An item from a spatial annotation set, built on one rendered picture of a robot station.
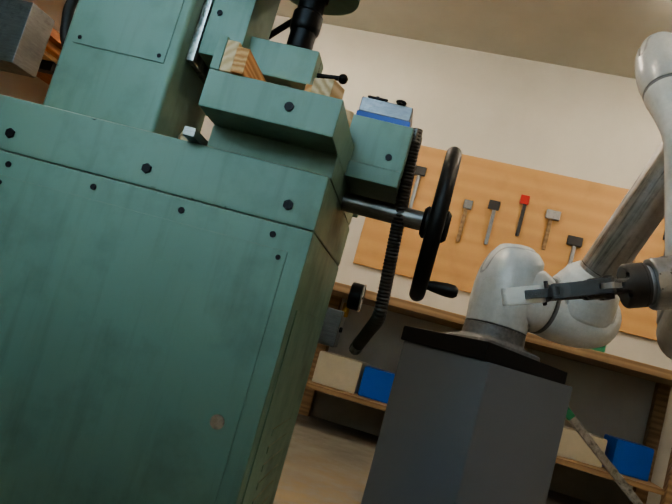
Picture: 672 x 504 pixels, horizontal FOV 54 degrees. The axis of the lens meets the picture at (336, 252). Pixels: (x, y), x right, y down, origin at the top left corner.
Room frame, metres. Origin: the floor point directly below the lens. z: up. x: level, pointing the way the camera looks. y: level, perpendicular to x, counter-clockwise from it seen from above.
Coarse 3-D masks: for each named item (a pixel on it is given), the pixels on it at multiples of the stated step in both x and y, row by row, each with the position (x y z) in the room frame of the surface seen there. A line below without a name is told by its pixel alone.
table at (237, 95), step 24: (216, 72) 0.96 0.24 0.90; (216, 96) 0.96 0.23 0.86; (240, 96) 0.95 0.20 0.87; (264, 96) 0.95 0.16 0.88; (288, 96) 0.95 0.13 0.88; (312, 96) 0.94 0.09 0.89; (216, 120) 1.02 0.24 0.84; (240, 120) 0.98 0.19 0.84; (264, 120) 0.95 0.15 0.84; (288, 120) 0.94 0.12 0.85; (312, 120) 0.94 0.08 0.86; (336, 120) 0.94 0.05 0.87; (312, 144) 1.00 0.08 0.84; (336, 144) 0.98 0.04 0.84; (360, 168) 1.14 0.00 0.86; (384, 168) 1.14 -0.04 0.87; (360, 192) 1.25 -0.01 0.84; (384, 192) 1.19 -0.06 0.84
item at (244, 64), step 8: (240, 48) 0.95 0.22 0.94; (240, 56) 0.95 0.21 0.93; (248, 56) 0.95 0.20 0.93; (232, 64) 0.95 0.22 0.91; (240, 64) 0.95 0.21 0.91; (248, 64) 0.96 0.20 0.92; (256, 64) 1.00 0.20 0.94; (232, 72) 0.95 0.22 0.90; (240, 72) 0.95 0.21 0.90; (248, 72) 0.97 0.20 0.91; (256, 72) 1.01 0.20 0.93; (264, 80) 1.06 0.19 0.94
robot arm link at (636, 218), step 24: (648, 168) 1.49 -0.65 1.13; (648, 192) 1.49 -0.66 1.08; (624, 216) 1.54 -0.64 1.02; (648, 216) 1.51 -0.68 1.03; (600, 240) 1.60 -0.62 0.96; (624, 240) 1.55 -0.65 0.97; (576, 264) 1.65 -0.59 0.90; (600, 264) 1.60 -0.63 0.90; (576, 312) 1.62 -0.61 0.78; (600, 312) 1.62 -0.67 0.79; (552, 336) 1.67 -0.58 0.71; (576, 336) 1.66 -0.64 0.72; (600, 336) 1.66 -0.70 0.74
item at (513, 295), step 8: (504, 288) 1.12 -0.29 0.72; (512, 288) 1.11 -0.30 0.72; (520, 288) 1.11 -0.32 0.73; (528, 288) 1.11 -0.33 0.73; (536, 288) 1.11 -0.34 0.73; (504, 296) 1.11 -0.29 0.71; (512, 296) 1.11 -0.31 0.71; (520, 296) 1.11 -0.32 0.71; (504, 304) 1.11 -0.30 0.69; (512, 304) 1.11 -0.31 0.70; (520, 304) 1.11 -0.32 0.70
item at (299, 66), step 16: (256, 48) 1.22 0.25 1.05; (272, 48) 1.21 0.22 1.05; (288, 48) 1.21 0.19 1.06; (304, 48) 1.21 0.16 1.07; (272, 64) 1.21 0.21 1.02; (288, 64) 1.21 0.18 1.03; (304, 64) 1.20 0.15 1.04; (320, 64) 1.23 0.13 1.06; (272, 80) 1.23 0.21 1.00; (288, 80) 1.21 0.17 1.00; (304, 80) 1.20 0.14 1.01
